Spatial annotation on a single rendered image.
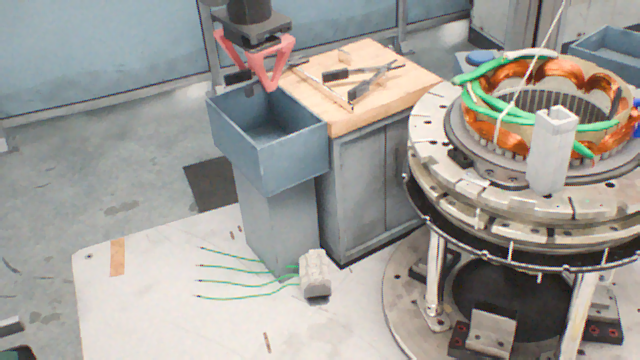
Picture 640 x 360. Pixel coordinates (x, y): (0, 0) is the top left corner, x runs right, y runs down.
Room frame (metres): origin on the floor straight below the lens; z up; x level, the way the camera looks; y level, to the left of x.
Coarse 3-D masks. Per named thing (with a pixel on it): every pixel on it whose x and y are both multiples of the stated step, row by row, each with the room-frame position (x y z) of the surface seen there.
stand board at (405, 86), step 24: (360, 48) 0.95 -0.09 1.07; (384, 48) 0.94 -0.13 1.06; (288, 72) 0.89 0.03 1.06; (312, 72) 0.88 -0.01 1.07; (408, 72) 0.85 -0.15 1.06; (312, 96) 0.81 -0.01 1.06; (360, 96) 0.79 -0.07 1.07; (384, 96) 0.79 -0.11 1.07; (408, 96) 0.79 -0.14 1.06; (336, 120) 0.74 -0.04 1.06; (360, 120) 0.75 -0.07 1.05
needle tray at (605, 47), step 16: (592, 32) 0.93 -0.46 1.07; (608, 32) 0.95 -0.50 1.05; (624, 32) 0.93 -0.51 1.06; (576, 48) 0.89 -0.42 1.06; (592, 48) 0.93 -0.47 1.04; (608, 48) 0.95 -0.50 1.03; (624, 48) 0.93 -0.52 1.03; (608, 64) 0.84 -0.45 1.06; (624, 64) 0.82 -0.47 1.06; (624, 80) 0.82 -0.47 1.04
